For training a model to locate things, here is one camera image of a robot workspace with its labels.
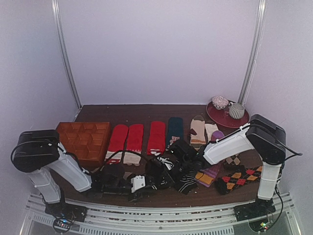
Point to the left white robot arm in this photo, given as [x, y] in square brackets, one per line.
[37, 153]

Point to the dark green reindeer sock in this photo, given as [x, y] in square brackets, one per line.
[175, 131]

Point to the purple magenta sock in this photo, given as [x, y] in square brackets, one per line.
[207, 176]

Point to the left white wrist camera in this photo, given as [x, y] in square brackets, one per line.
[137, 183]

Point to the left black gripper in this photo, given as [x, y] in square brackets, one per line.
[138, 195]

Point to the red plate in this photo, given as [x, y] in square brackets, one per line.
[222, 117]

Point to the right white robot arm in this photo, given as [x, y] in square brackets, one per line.
[260, 134]

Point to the brown argyle sock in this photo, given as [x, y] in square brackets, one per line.
[232, 162]

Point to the red sock beige cuff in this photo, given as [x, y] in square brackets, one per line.
[134, 145]

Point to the red folded sock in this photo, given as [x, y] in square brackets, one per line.
[157, 139]

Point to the orange compartment organizer tray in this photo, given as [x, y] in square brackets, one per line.
[87, 140]

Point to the black thin striped sock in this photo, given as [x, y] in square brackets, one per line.
[187, 183]

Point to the tan sock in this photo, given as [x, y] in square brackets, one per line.
[128, 175]

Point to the black sock white cuff stripes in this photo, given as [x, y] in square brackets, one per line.
[152, 180]

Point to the black red argyle sock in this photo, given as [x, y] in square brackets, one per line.
[239, 178]

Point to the beige striped sock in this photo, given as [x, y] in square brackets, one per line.
[197, 132]

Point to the patterned white bowl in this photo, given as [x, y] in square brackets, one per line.
[219, 102]

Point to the right aluminium frame post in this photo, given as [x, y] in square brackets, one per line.
[255, 47]

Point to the small cream sock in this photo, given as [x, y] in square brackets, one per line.
[210, 129]

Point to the striped grey cup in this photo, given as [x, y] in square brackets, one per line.
[236, 110]

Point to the red sock white cuff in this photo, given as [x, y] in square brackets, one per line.
[117, 142]

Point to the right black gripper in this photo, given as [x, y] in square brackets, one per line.
[179, 159]

